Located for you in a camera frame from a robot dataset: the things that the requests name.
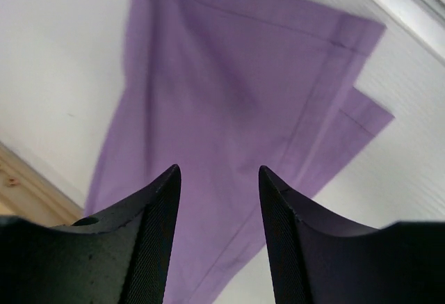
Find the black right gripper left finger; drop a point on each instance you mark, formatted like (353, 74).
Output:
(118, 255)

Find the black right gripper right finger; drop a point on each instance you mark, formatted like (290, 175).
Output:
(318, 256)

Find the purple trousers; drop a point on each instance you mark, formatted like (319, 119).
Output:
(220, 88)

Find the wooden clothes rack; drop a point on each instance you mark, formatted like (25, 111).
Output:
(26, 193)

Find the aluminium frame side rail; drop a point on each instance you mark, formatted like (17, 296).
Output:
(424, 19)

